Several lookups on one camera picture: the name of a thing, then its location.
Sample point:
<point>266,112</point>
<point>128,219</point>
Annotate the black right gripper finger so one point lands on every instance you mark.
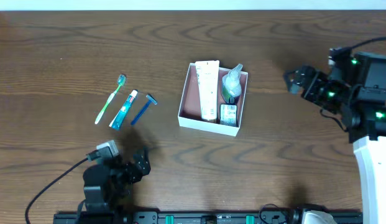
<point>293,81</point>
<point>305,71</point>

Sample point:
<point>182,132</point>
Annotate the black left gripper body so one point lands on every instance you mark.
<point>132,170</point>

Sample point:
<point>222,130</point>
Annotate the white cream tube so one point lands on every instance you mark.
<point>207,77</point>

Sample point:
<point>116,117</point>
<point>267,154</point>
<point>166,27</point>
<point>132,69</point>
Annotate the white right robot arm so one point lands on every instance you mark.
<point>355,89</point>

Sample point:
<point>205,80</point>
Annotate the blue disposable razor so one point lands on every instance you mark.
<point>150,100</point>

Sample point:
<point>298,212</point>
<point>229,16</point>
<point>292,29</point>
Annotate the green white toothbrush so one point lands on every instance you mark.
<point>121,81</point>

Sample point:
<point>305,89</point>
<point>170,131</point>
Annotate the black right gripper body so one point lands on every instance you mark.
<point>306,86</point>

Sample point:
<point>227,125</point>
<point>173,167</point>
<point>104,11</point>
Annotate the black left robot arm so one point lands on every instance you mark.
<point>106,184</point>

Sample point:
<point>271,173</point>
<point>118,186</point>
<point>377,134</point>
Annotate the clear pump bottle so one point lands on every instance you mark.
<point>231,89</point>

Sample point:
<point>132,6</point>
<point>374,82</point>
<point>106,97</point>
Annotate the teal toothpaste tube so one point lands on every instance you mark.
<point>116,123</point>

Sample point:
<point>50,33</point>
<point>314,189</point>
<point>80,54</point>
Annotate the black mounting rail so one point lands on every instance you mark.
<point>265,216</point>

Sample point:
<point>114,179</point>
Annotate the green soap box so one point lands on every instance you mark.
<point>228,115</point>

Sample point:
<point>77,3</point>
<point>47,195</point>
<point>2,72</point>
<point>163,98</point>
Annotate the white cardboard box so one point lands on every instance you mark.
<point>189,112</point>

